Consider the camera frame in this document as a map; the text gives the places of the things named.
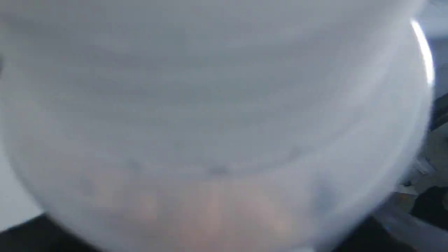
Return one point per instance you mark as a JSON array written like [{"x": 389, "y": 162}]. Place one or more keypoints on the translucent squeeze bottle amber liquid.
[{"x": 212, "y": 125}]

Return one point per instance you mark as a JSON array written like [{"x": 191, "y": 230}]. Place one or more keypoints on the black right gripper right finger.
[{"x": 371, "y": 236}]

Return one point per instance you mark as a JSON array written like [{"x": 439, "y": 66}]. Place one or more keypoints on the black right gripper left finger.
[{"x": 40, "y": 234}]

